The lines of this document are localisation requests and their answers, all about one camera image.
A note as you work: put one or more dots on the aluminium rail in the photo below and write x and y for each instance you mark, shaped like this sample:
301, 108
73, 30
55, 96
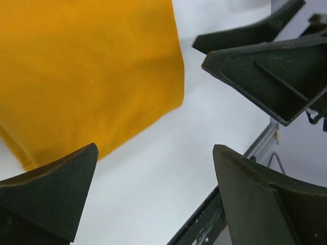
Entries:
264, 146

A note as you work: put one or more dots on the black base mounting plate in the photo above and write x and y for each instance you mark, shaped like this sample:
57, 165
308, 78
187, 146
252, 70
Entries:
205, 224

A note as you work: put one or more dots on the orange t shirt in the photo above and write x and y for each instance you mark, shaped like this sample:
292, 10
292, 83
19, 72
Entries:
80, 72

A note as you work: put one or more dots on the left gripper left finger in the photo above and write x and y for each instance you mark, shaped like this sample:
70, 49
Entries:
45, 205

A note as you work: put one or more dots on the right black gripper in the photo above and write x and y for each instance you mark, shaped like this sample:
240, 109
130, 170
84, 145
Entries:
283, 78

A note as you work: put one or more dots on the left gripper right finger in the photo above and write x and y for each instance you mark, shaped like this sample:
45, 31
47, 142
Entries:
263, 206

